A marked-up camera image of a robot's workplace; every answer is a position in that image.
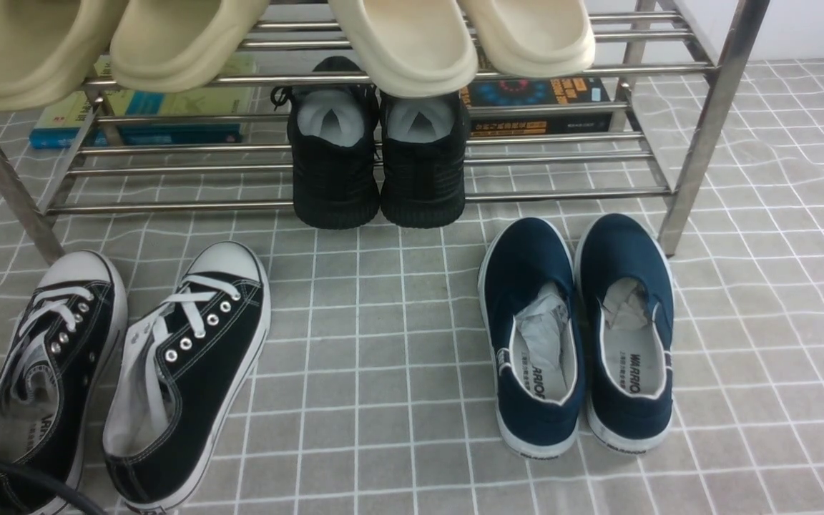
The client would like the yellow-green foam slipper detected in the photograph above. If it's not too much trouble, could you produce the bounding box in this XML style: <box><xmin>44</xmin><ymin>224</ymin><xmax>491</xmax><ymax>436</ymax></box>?
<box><xmin>0</xmin><ymin>1</ymin><xmax>128</xmax><ymax>112</ymax></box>
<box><xmin>110</xmin><ymin>1</ymin><xmax>269</xmax><ymax>92</ymax></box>

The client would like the black cable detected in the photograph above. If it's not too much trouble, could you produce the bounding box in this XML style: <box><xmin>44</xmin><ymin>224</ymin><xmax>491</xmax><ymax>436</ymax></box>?
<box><xmin>0</xmin><ymin>453</ymin><xmax>109</xmax><ymax>515</ymax></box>

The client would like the cream foam slipper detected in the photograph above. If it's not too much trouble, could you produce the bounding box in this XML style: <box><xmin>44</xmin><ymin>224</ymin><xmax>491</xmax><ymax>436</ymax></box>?
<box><xmin>461</xmin><ymin>1</ymin><xmax>596</xmax><ymax>79</ymax></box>
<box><xmin>329</xmin><ymin>1</ymin><xmax>479</xmax><ymax>98</ymax></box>

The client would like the black knit sneaker right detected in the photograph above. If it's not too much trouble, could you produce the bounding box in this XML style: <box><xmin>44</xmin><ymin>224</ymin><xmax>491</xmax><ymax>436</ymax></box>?
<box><xmin>380</xmin><ymin>92</ymin><xmax>471</xmax><ymax>229</ymax></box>

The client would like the yellow-green foam slipper far left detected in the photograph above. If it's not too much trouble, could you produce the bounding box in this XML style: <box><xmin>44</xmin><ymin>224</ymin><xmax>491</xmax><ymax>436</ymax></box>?
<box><xmin>0</xmin><ymin>1</ymin><xmax>128</xmax><ymax>112</ymax></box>

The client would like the navy slip-on shoe left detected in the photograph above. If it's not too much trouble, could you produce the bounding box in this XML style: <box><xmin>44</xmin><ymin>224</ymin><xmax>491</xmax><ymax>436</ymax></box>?
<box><xmin>478</xmin><ymin>217</ymin><xmax>587</xmax><ymax>460</ymax></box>

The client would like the black knit sneaker left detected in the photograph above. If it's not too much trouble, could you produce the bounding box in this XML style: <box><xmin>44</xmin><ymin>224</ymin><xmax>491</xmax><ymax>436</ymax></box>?
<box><xmin>270</xmin><ymin>84</ymin><xmax>380</xmax><ymax>230</ymax></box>

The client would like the navy slip-on shoe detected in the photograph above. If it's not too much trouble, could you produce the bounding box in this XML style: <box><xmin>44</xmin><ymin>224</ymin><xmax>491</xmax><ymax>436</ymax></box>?
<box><xmin>478</xmin><ymin>217</ymin><xmax>587</xmax><ymax>460</ymax></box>
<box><xmin>574</xmin><ymin>214</ymin><xmax>675</xmax><ymax>454</ymax></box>

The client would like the cream foam slipper right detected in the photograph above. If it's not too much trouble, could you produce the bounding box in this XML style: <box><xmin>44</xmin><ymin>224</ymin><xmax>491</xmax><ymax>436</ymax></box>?
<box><xmin>461</xmin><ymin>1</ymin><xmax>596</xmax><ymax>79</ymax></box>

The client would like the grey checked floor cloth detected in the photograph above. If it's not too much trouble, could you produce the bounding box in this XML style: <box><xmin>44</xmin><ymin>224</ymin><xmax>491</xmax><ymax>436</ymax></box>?
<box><xmin>0</xmin><ymin>57</ymin><xmax>824</xmax><ymax>515</ymax></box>

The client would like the navy slip-on shoe right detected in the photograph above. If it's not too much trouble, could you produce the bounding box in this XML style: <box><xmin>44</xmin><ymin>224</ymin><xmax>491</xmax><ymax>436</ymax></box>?
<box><xmin>574</xmin><ymin>214</ymin><xmax>675</xmax><ymax>454</ymax></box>

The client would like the stainless steel shoe rack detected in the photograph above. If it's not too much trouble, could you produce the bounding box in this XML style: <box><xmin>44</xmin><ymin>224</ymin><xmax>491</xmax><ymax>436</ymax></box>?
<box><xmin>0</xmin><ymin>1</ymin><xmax>769</xmax><ymax>263</ymax></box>

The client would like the black knit sneaker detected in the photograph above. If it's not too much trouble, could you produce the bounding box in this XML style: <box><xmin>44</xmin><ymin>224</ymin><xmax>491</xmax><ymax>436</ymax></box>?
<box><xmin>270</xmin><ymin>84</ymin><xmax>380</xmax><ymax>230</ymax></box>
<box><xmin>380</xmin><ymin>92</ymin><xmax>471</xmax><ymax>229</ymax></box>

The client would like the black book colourful cover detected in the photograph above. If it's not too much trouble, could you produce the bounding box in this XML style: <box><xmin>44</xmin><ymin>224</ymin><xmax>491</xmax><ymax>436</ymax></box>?
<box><xmin>461</xmin><ymin>77</ymin><xmax>614</xmax><ymax>137</ymax></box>

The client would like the black canvas sneaker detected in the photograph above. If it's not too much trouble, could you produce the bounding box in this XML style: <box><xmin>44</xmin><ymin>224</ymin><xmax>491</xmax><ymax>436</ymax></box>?
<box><xmin>0</xmin><ymin>250</ymin><xmax>128</xmax><ymax>488</ymax></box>
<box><xmin>102</xmin><ymin>241</ymin><xmax>272</xmax><ymax>514</ymax></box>

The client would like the green and blue book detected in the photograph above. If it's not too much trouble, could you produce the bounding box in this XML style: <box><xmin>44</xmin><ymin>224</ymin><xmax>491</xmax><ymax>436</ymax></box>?
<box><xmin>29</xmin><ymin>56</ymin><xmax>258</xmax><ymax>149</ymax></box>

